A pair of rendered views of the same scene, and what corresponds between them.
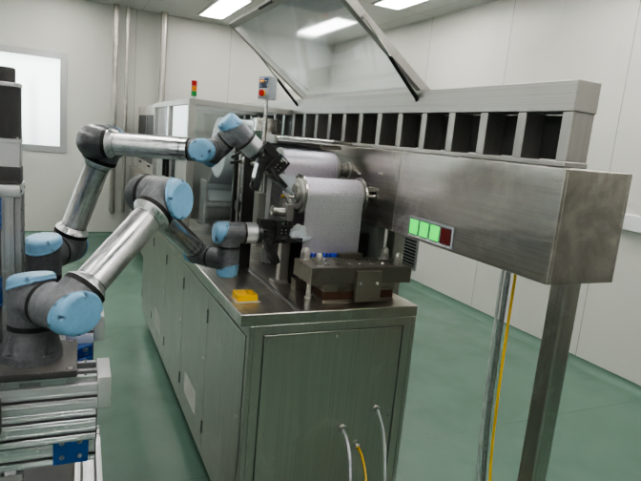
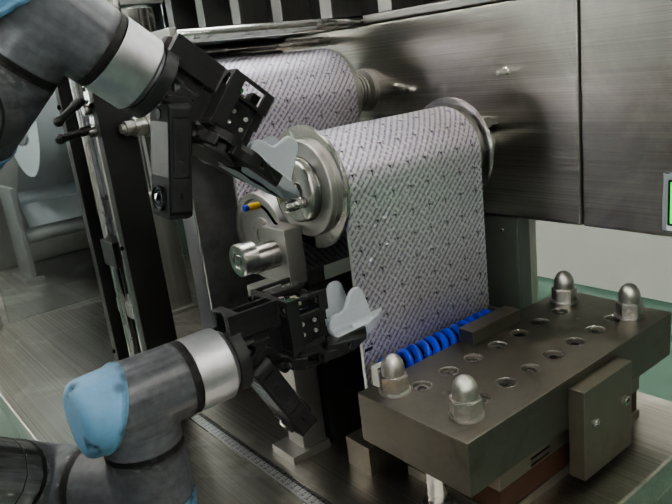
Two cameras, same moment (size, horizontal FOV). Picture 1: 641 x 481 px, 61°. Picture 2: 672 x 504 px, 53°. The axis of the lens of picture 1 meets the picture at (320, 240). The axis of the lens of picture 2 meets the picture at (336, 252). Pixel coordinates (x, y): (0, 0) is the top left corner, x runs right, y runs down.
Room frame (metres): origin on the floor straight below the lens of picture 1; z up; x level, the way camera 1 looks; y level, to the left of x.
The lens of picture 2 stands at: (1.27, 0.23, 1.39)
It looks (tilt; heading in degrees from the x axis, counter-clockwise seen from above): 16 degrees down; 348
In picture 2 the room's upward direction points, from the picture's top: 7 degrees counter-clockwise
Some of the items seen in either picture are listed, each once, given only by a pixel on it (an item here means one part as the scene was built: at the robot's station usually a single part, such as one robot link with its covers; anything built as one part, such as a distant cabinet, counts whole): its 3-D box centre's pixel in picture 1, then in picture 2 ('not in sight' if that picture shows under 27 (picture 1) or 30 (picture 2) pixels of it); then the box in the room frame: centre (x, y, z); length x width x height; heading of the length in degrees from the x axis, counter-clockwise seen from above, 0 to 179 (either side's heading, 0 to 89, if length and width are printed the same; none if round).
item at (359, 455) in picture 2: (327, 282); (437, 410); (2.04, -0.04, 0.92); 0.28 x 0.04 x 0.04; 116
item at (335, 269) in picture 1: (352, 269); (525, 371); (1.95, -0.13, 1.00); 0.40 x 0.16 x 0.06; 116
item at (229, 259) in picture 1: (224, 260); (139, 488); (1.88, 0.33, 1.01); 0.11 x 0.08 x 0.11; 62
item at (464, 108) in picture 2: (358, 196); (450, 150); (2.15, -0.13, 1.25); 0.15 x 0.01 x 0.15; 26
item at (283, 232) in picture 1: (273, 231); (271, 334); (1.94, 0.17, 1.12); 0.12 x 0.08 x 0.09; 116
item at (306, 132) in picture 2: (299, 193); (308, 187); (2.04, 0.09, 1.25); 0.15 x 0.01 x 0.15; 26
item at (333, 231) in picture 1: (332, 233); (425, 277); (2.04, -0.04, 1.11); 0.23 x 0.01 x 0.18; 116
